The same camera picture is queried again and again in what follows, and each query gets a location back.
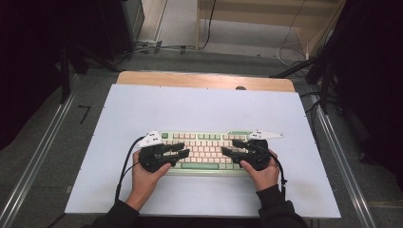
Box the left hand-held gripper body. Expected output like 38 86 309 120
136 130 179 174

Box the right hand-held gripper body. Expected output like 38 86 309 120
236 128 284 172

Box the green and cream keyboard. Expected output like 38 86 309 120
158 129 255 177

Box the person's right hand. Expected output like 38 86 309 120
240 150 280 193

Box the person's left hand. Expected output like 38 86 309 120
131 150 172 195

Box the black metal stand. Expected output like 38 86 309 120
58 44 72 105

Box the black cabinet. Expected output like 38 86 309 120
96 0 146 61

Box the light wooden shelf unit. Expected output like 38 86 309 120
195 0 347 59

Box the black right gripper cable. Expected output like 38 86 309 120
268 151 289 201

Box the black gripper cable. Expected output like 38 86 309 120
268 151 289 201
113 136 146 203

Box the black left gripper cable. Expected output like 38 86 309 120
113 136 146 203

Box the aluminium floor rail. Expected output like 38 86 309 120
308 93 378 228
0 74 80 228

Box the white floor cable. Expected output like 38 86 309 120
276 0 309 69

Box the black floor cable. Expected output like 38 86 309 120
201 0 219 50

